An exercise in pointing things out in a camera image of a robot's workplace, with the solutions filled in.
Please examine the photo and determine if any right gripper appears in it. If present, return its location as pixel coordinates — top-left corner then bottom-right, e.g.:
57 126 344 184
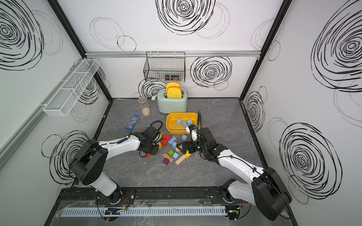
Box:
176 137 208 154

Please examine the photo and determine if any long blue block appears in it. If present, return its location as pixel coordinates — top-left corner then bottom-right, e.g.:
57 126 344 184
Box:
168 136 177 145
182 121 189 129

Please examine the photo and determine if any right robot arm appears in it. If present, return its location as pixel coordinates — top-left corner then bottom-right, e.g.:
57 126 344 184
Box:
177 125 292 221

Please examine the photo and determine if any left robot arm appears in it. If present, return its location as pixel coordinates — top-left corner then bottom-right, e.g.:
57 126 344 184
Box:
68 125 162 203

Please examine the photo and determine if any red cube centre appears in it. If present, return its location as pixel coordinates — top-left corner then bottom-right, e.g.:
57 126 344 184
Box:
161 140 168 147

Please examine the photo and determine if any long red block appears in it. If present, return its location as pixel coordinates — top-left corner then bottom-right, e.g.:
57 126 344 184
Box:
163 135 172 140

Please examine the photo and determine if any blue candy bag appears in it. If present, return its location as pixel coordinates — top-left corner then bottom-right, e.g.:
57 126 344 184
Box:
125 115 140 131

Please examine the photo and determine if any thin wood plank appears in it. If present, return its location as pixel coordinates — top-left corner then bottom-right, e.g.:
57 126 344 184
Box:
163 153 174 163

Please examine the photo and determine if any yellow plastic tub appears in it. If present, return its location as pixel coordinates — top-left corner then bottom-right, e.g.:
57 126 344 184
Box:
166 113 198 135

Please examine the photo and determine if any purple cube bottom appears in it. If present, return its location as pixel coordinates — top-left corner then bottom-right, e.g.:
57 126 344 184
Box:
163 158 170 165

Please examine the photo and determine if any blue cube beside green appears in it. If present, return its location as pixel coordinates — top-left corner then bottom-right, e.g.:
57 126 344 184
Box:
172 153 180 160

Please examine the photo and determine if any long natural wood plank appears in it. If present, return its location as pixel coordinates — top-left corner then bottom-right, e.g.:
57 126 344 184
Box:
175 155 187 165

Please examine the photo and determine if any mint green toaster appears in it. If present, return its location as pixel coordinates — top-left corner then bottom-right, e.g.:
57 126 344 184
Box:
156 89 188 114

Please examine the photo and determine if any yellow toast slice front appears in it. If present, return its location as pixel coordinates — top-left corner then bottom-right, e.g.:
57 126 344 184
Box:
166 86 183 99

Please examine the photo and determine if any yellow toast slice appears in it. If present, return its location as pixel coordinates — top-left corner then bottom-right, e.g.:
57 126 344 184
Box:
166 82 180 90
166 86 183 99

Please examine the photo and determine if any yellow toast slice back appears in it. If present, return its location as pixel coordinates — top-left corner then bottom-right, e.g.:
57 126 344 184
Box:
166 82 180 90

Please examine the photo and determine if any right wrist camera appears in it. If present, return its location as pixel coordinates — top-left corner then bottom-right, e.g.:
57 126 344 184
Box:
186 124 198 142

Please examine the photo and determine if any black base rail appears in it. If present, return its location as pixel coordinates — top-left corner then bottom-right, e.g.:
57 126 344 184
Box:
58 186 255 204

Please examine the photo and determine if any black wire wall basket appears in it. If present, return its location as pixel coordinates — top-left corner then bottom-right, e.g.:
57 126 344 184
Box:
143 51 186 82

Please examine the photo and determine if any white wire wall shelf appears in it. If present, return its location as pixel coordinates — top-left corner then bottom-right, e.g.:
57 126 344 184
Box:
43 59 100 117

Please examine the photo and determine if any white slotted cable duct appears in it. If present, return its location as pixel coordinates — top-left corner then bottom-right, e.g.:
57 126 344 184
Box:
60 206 227 218

